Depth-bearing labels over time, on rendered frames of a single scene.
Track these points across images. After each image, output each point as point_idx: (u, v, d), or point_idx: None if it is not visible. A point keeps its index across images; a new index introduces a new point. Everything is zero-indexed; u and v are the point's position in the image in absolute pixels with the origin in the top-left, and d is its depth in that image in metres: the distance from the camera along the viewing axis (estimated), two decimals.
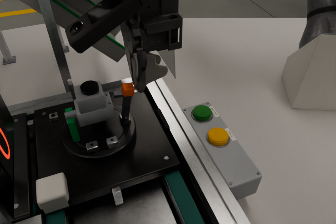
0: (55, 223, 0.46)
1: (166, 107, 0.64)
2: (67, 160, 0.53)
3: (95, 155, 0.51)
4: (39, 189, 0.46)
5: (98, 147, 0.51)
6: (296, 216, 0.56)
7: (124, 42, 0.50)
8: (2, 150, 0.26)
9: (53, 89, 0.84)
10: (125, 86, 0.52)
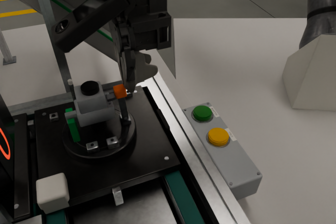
0: (55, 223, 0.46)
1: (166, 107, 0.64)
2: (67, 160, 0.53)
3: (95, 155, 0.51)
4: (39, 189, 0.46)
5: (98, 147, 0.51)
6: (296, 216, 0.56)
7: (113, 41, 0.49)
8: (2, 150, 0.26)
9: (53, 89, 0.84)
10: (116, 88, 0.51)
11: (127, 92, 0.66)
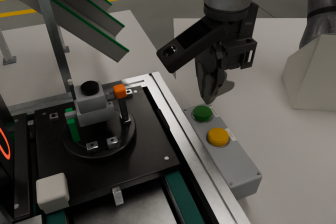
0: (55, 223, 0.46)
1: (166, 107, 0.64)
2: (67, 160, 0.53)
3: (95, 155, 0.51)
4: (39, 189, 0.46)
5: (98, 147, 0.51)
6: (296, 216, 0.56)
7: (196, 60, 0.57)
8: (2, 150, 0.26)
9: (53, 89, 0.84)
10: (116, 88, 0.51)
11: (127, 92, 0.66)
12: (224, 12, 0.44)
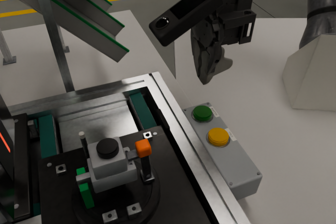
0: None
1: (166, 107, 0.64)
2: None
3: None
4: None
5: (117, 218, 0.41)
6: (296, 216, 0.56)
7: (192, 36, 0.54)
8: (2, 150, 0.26)
9: (53, 89, 0.84)
10: (139, 146, 0.42)
11: (146, 135, 0.57)
12: None
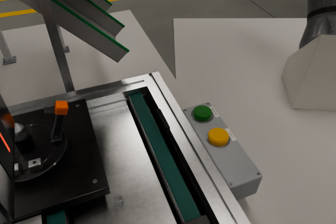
0: (55, 223, 0.46)
1: (166, 107, 0.64)
2: None
3: None
4: None
5: None
6: (296, 216, 0.56)
7: None
8: (2, 150, 0.26)
9: (53, 89, 0.84)
10: None
11: None
12: None
